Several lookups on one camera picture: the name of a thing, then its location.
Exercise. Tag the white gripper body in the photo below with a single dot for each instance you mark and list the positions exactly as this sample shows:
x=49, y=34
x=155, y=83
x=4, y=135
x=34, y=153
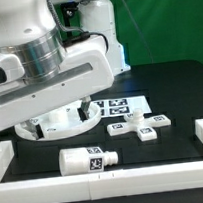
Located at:
x=84, y=71

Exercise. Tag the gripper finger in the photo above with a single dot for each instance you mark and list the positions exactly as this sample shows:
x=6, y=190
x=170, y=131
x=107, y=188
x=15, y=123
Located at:
x=35, y=130
x=83, y=110

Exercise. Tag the white round table top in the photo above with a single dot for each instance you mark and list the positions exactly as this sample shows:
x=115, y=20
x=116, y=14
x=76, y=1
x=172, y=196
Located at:
x=61, y=123

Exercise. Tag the white cross table base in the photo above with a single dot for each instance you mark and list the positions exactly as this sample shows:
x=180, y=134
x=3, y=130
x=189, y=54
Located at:
x=136, y=122

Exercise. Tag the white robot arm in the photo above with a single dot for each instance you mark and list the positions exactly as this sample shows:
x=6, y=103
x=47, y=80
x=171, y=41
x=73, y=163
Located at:
x=39, y=71

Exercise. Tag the white marker sheet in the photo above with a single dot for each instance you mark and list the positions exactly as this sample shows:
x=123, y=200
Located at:
x=125, y=105

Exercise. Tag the white left fence bar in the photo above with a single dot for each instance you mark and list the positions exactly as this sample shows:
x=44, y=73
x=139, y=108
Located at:
x=6, y=156

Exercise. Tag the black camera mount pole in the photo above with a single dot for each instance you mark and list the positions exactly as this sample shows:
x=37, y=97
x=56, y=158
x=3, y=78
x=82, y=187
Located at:
x=69, y=10

